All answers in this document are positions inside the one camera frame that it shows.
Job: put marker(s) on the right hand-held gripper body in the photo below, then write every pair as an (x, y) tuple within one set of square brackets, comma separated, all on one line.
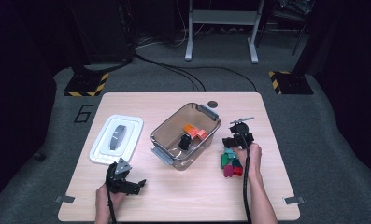
[(242, 137)]

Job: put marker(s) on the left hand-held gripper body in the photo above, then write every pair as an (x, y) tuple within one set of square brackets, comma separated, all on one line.
[(117, 182)]

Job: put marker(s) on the teal toy block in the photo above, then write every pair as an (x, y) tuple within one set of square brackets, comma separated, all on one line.
[(228, 152)]

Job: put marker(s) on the blue toy block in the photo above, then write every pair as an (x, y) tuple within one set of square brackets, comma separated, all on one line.
[(236, 162)]

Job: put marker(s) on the purple toy block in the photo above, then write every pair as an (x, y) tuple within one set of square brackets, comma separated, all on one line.
[(228, 171)]

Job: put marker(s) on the salmon pink toy block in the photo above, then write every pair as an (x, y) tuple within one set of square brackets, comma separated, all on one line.
[(202, 134)]

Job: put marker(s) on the yellow toy block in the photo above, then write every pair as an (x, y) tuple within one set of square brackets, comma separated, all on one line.
[(189, 128)]

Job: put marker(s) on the black toy block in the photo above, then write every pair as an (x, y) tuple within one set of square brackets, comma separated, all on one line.
[(185, 141)]

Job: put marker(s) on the transparent brown storage box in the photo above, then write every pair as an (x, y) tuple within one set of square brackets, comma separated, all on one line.
[(170, 127)]

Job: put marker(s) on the person's left hand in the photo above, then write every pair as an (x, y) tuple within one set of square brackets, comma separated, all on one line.
[(103, 202)]

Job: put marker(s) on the person's right hand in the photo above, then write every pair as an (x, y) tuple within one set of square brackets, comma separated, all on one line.
[(254, 161)]

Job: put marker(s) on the dark round table grommet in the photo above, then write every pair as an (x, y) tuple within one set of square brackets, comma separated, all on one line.
[(212, 104)]

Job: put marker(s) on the grey tape strip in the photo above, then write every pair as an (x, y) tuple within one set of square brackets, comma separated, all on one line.
[(293, 200), (64, 199)]

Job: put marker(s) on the black yellow striped stand base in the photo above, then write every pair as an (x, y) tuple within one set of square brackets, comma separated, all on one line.
[(293, 84), (83, 84)]

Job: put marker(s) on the black floor tape marking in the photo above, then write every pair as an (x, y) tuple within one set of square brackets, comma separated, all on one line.
[(79, 113)]

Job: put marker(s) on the small black floor object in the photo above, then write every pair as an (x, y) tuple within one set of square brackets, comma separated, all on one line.
[(39, 156)]

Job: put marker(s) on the white metal stand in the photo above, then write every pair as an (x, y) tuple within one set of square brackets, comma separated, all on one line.
[(223, 17)]

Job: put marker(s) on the dark curtain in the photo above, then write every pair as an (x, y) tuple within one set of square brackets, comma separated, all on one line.
[(11, 93), (354, 77)]

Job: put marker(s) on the dark cluttered cart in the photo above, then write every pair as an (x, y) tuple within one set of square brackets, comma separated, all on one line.
[(293, 12)]

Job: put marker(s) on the black equipment rack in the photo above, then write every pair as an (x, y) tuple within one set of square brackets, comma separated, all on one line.
[(105, 31)]

